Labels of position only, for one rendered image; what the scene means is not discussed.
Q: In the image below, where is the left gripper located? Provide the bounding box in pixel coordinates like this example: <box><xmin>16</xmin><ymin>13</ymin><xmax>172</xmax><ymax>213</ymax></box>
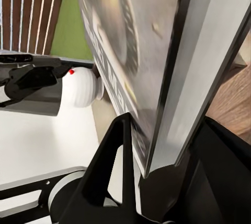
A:
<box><xmin>9</xmin><ymin>62</ymin><xmax>73</xmax><ymax>97</ymax></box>

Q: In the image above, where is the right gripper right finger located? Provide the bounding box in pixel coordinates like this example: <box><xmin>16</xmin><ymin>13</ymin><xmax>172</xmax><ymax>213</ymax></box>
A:
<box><xmin>192</xmin><ymin>116</ymin><xmax>251</xmax><ymax>224</ymax></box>

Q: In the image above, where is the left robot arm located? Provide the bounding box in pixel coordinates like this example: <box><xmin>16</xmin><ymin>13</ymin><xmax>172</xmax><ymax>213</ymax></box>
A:
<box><xmin>0</xmin><ymin>53</ymin><xmax>73</xmax><ymax>108</ymax></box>

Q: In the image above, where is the hardback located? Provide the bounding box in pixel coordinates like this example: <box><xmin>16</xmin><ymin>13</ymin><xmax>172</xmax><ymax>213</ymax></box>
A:
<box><xmin>78</xmin><ymin>0</ymin><xmax>251</xmax><ymax>179</ymax></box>

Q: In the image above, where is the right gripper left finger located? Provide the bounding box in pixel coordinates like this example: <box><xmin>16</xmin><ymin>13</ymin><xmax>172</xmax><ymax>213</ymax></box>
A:
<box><xmin>58</xmin><ymin>112</ymin><xmax>137</xmax><ymax>224</ymax></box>

